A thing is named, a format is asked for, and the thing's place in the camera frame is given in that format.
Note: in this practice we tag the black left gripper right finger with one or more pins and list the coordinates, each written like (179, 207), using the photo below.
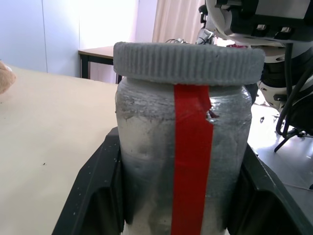
(266, 200)

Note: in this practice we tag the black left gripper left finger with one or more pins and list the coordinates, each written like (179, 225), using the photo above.
(97, 186)

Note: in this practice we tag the clear jar with red tape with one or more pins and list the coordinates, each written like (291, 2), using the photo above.
(151, 151)

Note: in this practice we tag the tan cardboard box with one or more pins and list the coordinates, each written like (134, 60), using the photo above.
(6, 78)

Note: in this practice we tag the grey ribbed jar lid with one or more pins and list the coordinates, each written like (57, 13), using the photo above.
(185, 62)

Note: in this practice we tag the black stand leg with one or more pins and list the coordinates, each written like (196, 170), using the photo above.
(291, 137)

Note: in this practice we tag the wooden desk with black legs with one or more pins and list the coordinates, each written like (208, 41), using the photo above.
(97, 52)

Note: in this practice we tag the silver background machine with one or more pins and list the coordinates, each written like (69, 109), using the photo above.
(205, 34)

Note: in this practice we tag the beige curtain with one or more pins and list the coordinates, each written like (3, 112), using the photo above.
(176, 19)

